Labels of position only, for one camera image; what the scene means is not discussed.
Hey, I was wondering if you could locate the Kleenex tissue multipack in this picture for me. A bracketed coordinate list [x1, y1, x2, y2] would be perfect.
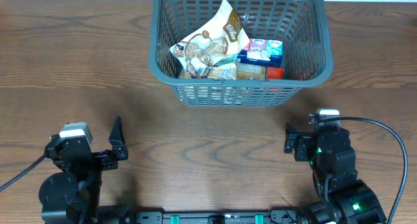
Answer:
[237, 38, 283, 67]

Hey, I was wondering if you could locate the black cable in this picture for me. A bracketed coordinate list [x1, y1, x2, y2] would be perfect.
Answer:
[309, 115, 409, 224]
[0, 151, 50, 193]

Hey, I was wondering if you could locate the grey plastic basket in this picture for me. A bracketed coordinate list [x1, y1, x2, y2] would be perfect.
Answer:
[148, 0, 334, 107]

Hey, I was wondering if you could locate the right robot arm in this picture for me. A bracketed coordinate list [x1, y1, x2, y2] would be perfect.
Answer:
[283, 109, 386, 223]

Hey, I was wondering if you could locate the teal snack packet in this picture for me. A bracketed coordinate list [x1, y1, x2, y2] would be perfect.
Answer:
[210, 53, 237, 66]

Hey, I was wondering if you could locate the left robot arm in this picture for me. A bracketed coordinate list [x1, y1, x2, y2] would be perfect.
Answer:
[38, 117, 136, 223]

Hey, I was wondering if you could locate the PanTree snack bag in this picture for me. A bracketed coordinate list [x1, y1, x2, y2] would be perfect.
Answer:
[169, 0, 250, 76]

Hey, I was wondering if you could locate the left black cable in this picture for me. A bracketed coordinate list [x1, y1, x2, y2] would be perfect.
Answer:
[0, 151, 50, 193]

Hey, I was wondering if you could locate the right black cable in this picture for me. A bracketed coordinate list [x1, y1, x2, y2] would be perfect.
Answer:
[309, 115, 409, 224]

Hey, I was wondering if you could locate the orange pasta packet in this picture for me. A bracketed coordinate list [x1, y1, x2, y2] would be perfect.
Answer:
[237, 63, 284, 80]

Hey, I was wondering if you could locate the cream snack pouch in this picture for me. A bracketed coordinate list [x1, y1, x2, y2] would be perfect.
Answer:
[178, 61, 238, 81]

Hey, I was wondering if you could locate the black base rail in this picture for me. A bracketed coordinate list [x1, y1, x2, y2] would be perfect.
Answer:
[97, 206, 313, 224]

